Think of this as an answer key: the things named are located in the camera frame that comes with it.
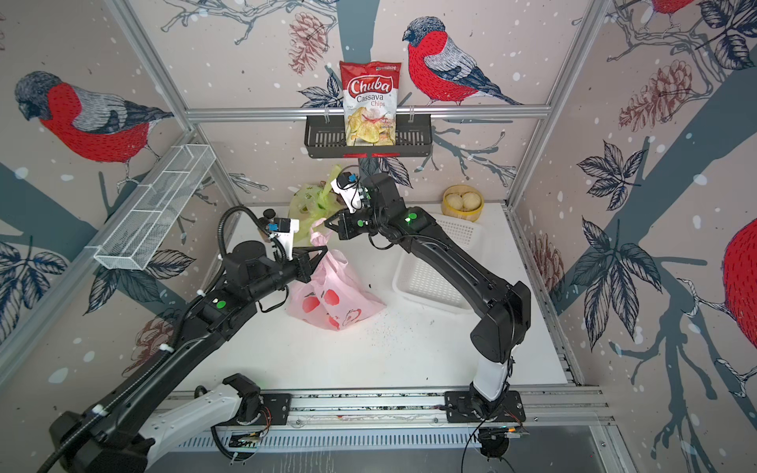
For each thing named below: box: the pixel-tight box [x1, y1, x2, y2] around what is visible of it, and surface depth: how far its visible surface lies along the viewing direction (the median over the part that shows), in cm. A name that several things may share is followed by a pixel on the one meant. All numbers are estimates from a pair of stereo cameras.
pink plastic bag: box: [286, 218, 388, 332], surface depth 72 cm
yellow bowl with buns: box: [441, 184, 485, 223], surface depth 117 cm
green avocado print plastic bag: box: [287, 164, 348, 246], surface depth 100 cm
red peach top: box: [323, 288, 341, 307], surface depth 71 cm
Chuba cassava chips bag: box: [339, 61, 403, 147], surface depth 87 cm
